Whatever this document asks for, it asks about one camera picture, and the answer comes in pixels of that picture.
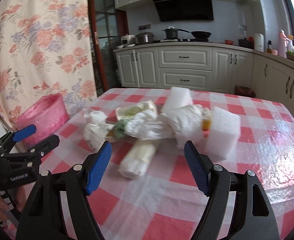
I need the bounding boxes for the white electric kettle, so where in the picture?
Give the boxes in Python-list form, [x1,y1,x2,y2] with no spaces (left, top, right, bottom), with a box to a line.
[253,33,264,51]

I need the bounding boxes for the red floor trash bin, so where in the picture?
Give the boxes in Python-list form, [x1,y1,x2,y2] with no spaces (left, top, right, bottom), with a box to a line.
[235,86,256,98]

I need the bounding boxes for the cream floral food box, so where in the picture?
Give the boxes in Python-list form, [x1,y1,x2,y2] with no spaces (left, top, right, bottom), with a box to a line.
[115,100,158,121]

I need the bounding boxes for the white rice cooker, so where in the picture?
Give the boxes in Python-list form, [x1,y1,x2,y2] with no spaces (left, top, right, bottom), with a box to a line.
[121,34,136,46]

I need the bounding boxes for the red checkered tablecloth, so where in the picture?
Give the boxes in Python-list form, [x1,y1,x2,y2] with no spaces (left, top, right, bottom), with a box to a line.
[4,87,294,240]

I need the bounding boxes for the wooden glass door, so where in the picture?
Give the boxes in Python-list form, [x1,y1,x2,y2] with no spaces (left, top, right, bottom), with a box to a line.
[88,0,129,96]

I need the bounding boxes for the silver pressure cooker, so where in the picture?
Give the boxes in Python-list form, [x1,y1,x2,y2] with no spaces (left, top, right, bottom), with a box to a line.
[136,31,154,44]

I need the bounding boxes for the red bowl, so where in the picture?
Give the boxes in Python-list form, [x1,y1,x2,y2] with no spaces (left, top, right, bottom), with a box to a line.
[225,40,234,45]

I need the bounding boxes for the pink-lined trash bin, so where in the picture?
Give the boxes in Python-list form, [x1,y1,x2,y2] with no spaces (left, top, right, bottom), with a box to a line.
[15,93,69,148]

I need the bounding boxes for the white foam block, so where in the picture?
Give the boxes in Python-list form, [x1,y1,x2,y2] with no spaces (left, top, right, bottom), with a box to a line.
[161,87,193,113]
[205,107,241,160]

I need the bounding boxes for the rolled white plastic bag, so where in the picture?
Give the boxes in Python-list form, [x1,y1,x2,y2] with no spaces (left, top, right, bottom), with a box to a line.
[118,140,160,179]

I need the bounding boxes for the lower kitchen cabinets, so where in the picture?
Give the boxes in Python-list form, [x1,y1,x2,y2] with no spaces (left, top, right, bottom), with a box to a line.
[114,42,294,116]

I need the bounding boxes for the black cooking pot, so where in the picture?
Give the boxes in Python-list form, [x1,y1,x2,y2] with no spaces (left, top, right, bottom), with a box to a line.
[163,26,190,40]

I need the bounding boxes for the printed paper bag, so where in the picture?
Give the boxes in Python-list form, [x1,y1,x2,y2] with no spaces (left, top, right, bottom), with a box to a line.
[83,108,116,152]

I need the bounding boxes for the pink thermos bottle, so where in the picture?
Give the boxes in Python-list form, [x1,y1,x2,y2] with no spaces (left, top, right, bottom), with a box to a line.
[278,30,287,58]

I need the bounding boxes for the black frying pan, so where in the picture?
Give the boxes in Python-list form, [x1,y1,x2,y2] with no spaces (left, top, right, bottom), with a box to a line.
[191,31,211,42]

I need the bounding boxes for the floral curtain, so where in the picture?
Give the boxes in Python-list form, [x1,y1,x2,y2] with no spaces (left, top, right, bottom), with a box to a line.
[0,0,97,129]

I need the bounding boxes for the black range hood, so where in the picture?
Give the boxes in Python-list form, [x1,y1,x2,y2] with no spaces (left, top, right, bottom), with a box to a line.
[153,0,214,22]

